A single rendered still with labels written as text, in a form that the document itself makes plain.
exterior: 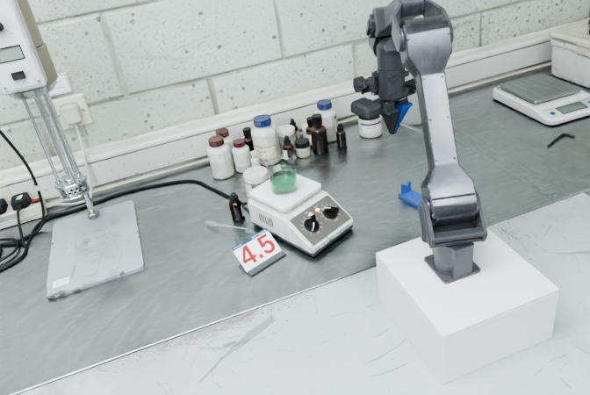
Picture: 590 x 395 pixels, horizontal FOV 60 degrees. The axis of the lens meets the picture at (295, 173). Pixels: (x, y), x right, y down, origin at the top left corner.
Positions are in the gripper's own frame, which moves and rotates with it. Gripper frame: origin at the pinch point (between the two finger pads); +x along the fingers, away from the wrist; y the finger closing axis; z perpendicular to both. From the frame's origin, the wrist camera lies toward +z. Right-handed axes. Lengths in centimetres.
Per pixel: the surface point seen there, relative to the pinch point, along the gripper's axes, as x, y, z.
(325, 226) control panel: 14.4, 24.0, -5.6
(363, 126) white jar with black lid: 14.5, -12.3, 25.9
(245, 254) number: 16.1, 40.5, -0.3
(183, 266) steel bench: 19, 51, 8
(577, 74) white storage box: 14, -80, 5
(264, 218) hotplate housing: 14.0, 32.2, 5.5
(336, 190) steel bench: 18.2, 10.4, 8.9
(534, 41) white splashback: 7, -83, 23
